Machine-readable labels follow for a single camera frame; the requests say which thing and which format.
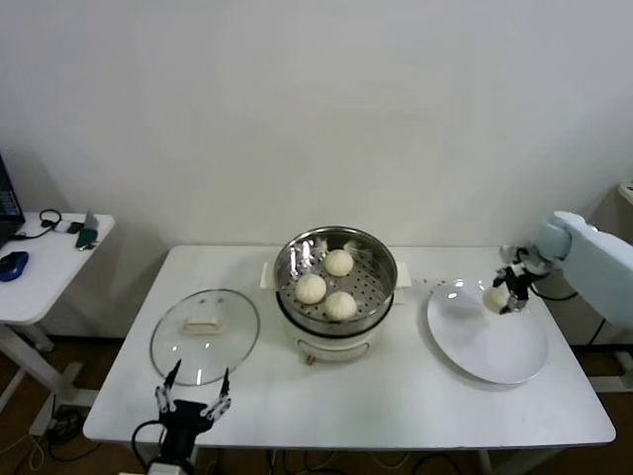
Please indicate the white steamed baozi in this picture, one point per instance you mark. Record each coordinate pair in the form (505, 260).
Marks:
(310, 288)
(494, 299)
(340, 305)
(338, 262)

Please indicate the small black adapter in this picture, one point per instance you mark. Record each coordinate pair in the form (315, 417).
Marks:
(75, 228)

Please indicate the white side table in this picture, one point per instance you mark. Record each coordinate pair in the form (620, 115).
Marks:
(49, 277)

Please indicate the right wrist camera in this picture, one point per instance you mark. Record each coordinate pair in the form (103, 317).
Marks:
(507, 251)

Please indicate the white box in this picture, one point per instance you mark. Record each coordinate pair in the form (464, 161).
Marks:
(627, 190)

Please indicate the white desk foot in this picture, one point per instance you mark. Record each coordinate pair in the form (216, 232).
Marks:
(613, 385)

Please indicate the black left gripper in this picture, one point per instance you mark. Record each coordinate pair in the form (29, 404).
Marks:
(180, 425)

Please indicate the blue computer mouse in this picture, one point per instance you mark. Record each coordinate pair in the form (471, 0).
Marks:
(12, 264)

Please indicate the small white adapter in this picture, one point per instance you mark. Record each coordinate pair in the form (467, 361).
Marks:
(62, 226)

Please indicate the white round plate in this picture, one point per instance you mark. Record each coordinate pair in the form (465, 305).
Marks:
(494, 346)

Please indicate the green circuit board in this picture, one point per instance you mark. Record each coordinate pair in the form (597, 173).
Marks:
(86, 237)

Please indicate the white table leg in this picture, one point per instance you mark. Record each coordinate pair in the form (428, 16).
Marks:
(483, 462)

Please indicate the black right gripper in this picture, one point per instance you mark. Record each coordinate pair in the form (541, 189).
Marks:
(520, 278)

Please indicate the stainless steel steamer basket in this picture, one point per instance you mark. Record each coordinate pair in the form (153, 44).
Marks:
(297, 267)

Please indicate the round glass pot lid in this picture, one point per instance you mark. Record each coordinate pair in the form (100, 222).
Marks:
(217, 341)

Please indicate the black laptop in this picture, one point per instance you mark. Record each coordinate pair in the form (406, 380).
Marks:
(7, 198)

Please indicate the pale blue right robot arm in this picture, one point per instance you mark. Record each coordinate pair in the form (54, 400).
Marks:
(593, 267)

